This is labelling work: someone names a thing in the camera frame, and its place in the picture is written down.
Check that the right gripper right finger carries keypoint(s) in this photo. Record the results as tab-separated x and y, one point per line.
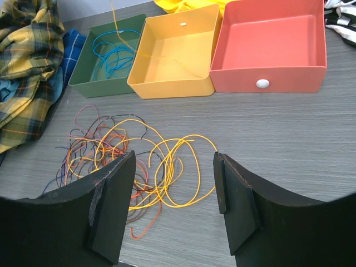
268	225

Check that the red plastic bin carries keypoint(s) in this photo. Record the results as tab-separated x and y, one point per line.
270	47

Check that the black white striped cloth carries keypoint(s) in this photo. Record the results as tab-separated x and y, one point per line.
339	16

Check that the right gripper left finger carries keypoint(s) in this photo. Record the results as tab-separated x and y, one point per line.
80	224

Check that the blue checked cloth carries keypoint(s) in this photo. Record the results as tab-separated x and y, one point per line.
73	44

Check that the green plastic bin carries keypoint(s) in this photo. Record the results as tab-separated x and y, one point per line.
107	57

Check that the yellow cloth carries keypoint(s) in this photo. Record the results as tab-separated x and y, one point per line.
174	6

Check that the yellow plastic bin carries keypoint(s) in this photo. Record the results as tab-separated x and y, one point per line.
174	55

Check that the yellow plaid shirt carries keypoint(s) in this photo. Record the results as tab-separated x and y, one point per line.
31	52

